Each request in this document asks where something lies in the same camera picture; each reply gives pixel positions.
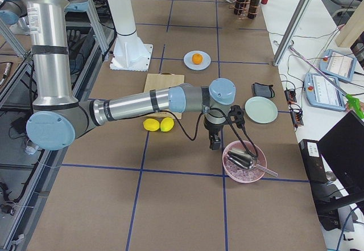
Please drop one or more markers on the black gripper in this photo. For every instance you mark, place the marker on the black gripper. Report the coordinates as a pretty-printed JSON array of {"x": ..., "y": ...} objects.
[{"x": 212, "y": 128}]

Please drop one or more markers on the light blue plate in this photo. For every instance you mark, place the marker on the light blue plate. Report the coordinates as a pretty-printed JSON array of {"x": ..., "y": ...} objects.
[{"x": 188, "y": 61}]

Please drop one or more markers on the orange fruit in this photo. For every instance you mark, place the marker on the orange fruit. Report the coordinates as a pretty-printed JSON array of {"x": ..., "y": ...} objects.
[{"x": 197, "y": 58}]

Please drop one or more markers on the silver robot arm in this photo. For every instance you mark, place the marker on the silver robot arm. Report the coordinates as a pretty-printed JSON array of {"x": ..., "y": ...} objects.
[{"x": 59, "y": 118}]

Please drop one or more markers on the light green plate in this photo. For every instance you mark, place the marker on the light green plate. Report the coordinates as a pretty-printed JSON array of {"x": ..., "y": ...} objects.
[{"x": 261, "y": 110}]

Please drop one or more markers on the metal scoop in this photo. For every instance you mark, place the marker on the metal scoop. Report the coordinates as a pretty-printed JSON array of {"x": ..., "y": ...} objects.
[{"x": 247, "y": 162}]

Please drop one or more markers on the pink bowl with ice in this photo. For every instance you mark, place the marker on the pink bowl with ice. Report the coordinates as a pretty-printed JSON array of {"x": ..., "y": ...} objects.
[{"x": 238, "y": 174}]

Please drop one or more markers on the yellow lemon far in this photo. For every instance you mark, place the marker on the yellow lemon far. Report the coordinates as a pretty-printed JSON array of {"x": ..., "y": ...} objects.
[{"x": 167, "y": 124}]

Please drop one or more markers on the yellow lemon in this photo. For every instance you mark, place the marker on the yellow lemon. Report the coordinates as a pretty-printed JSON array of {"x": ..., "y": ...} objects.
[
  {"x": 151, "y": 124},
  {"x": 167, "y": 124}
]

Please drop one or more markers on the yellow lemon near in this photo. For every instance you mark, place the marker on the yellow lemon near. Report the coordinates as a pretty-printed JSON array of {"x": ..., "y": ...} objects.
[{"x": 151, "y": 124}]

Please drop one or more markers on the dark grey folded cloth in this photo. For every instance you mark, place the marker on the dark grey folded cloth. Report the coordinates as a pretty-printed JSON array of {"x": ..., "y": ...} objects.
[{"x": 263, "y": 90}]

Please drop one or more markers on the wooden cutting board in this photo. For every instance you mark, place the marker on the wooden cutting board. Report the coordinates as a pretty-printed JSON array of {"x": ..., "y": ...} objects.
[{"x": 160, "y": 81}]

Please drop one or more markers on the near blue teach pendant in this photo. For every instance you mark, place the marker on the near blue teach pendant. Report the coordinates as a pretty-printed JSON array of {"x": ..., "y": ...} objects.
[{"x": 321, "y": 93}]

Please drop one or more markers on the blue teach pendant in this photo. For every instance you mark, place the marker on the blue teach pendant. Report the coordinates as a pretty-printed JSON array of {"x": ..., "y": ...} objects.
[
  {"x": 321, "y": 93},
  {"x": 338, "y": 64}
]

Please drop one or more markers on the black monitor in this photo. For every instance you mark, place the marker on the black monitor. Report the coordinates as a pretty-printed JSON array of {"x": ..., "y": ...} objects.
[{"x": 342, "y": 149}]

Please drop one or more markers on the black computer box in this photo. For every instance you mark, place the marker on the black computer box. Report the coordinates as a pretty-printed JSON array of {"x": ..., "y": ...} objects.
[{"x": 323, "y": 189}]

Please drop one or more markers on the far blue teach pendant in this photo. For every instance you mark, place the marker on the far blue teach pendant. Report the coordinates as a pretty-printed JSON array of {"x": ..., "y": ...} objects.
[{"x": 338, "y": 64}]

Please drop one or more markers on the white pedestal column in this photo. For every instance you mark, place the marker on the white pedestal column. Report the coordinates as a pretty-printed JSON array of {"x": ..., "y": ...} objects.
[{"x": 129, "y": 53}]

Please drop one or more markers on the copper wire bottle rack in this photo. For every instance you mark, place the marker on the copper wire bottle rack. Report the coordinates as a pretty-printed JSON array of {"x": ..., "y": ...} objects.
[{"x": 245, "y": 8}]

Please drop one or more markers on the green handled reach stick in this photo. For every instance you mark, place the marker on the green handled reach stick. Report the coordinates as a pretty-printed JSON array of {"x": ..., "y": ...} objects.
[{"x": 353, "y": 102}]

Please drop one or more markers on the aluminium frame post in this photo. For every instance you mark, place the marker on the aluminium frame post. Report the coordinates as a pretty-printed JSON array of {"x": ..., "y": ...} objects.
[{"x": 300, "y": 10}]

